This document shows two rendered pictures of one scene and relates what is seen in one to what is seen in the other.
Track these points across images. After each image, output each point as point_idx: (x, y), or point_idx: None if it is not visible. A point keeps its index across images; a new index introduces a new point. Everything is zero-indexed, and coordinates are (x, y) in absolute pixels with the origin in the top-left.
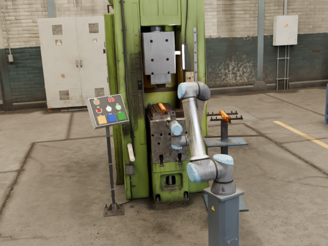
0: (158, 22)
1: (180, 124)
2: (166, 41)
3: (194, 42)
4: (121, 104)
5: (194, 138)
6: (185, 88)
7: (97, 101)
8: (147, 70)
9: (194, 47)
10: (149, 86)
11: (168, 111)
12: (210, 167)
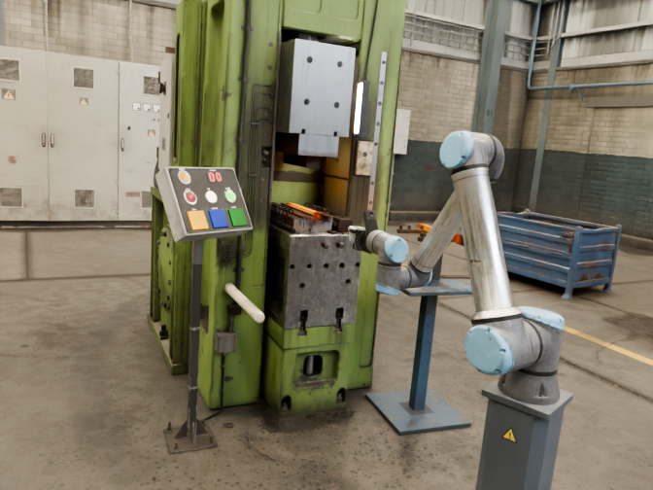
0: (320, 25)
1: (349, 246)
2: (338, 65)
3: (379, 82)
4: (235, 191)
5: (495, 264)
6: (471, 143)
7: (187, 177)
8: (293, 122)
9: (378, 91)
10: None
11: None
12: (530, 337)
